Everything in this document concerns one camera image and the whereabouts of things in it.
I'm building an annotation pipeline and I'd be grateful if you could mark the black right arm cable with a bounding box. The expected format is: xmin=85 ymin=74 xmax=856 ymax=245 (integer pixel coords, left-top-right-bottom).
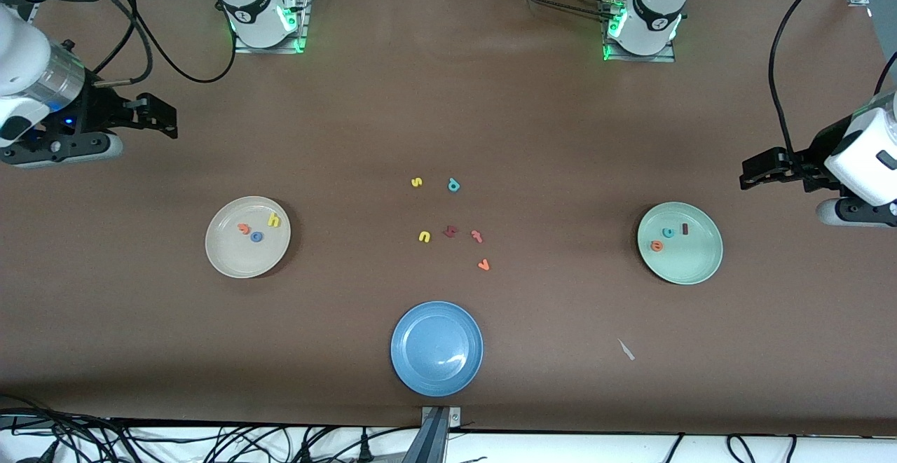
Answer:
xmin=91 ymin=0 xmax=238 ymax=89

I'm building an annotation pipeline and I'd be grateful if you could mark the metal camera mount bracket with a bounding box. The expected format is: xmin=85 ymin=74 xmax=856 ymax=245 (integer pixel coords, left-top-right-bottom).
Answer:
xmin=403 ymin=406 xmax=462 ymax=463

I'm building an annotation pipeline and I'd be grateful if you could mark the black cable tangle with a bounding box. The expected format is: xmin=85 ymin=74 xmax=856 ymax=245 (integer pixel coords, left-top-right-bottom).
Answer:
xmin=0 ymin=393 xmax=337 ymax=463

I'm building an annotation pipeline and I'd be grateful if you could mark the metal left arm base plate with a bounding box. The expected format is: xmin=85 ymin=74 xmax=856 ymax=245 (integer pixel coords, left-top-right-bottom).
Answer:
xmin=603 ymin=0 xmax=677 ymax=63

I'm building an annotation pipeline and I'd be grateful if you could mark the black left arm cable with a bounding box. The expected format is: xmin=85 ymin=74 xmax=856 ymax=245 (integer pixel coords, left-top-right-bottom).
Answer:
xmin=769 ymin=0 xmax=897 ymax=156

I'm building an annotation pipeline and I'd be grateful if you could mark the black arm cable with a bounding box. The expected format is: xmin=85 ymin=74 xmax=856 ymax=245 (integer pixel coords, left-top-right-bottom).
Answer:
xmin=769 ymin=0 xmax=897 ymax=156
xmin=91 ymin=0 xmax=238 ymax=89

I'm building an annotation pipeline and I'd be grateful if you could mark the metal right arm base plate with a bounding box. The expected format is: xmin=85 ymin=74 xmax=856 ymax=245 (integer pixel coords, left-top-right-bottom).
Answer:
xmin=233 ymin=0 xmax=314 ymax=54

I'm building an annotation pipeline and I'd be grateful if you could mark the beige brown plate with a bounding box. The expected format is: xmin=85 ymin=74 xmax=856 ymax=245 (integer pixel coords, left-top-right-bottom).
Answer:
xmin=205 ymin=196 xmax=292 ymax=279

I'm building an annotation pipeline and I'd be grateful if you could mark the pale green plate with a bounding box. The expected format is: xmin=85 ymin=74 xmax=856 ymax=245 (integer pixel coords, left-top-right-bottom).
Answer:
xmin=636 ymin=202 xmax=724 ymax=286

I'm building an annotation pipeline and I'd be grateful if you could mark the brown table cover sheet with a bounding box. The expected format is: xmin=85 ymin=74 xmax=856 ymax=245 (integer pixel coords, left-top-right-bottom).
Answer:
xmin=0 ymin=0 xmax=897 ymax=436

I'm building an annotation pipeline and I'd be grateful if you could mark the black base cable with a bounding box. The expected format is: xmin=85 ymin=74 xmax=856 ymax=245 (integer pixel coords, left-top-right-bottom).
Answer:
xmin=491 ymin=0 xmax=621 ymax=22

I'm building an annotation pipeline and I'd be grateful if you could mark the blue plate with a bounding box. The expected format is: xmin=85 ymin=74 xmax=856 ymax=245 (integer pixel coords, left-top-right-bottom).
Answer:
xmin=390 ymin=300 xmax=484 ymax=398

